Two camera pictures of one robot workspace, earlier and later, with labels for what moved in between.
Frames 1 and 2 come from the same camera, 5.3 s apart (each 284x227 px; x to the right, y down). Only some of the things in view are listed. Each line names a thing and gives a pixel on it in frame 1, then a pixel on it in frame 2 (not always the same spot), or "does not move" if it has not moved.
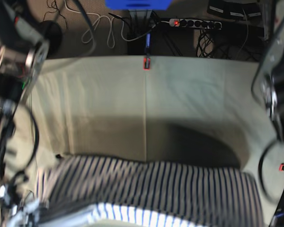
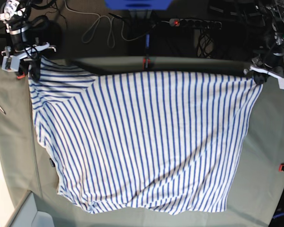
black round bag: x=53 y=30 does not move
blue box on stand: x=138 y=4 does not move
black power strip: x=195 y=23 does not move
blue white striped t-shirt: x=84 y=191 → x=168 y=143
